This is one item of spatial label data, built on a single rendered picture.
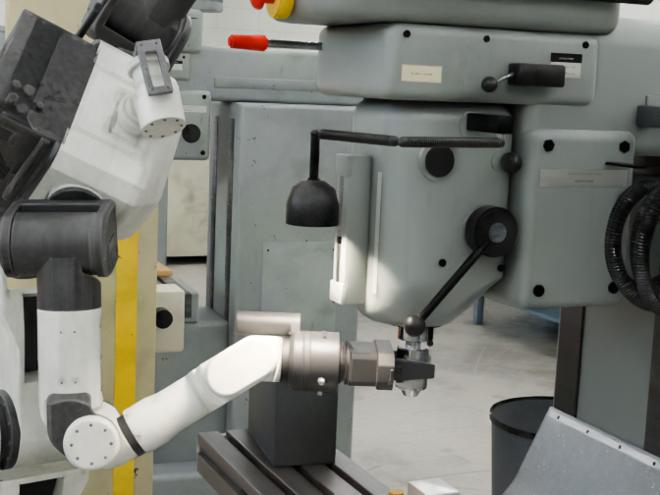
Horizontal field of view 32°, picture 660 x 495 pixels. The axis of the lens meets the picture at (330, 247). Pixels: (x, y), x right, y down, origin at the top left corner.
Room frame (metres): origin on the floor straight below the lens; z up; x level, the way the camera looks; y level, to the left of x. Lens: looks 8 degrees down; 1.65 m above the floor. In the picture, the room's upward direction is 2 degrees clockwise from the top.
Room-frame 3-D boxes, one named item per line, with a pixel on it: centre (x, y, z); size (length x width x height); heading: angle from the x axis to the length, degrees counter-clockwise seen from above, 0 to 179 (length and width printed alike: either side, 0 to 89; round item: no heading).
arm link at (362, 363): (1.65, -0.04, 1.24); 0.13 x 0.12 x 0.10; 2
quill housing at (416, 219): (1.65, -0.13, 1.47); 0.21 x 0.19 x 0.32; 24
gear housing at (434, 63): (1.67, -0.17, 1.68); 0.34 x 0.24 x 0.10; 114
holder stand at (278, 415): (2.15, 0.06, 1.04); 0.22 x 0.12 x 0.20; 17
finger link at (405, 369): (1.62, -0.13, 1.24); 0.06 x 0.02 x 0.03; 92
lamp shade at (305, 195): (1.55, 0.03, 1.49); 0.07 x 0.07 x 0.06
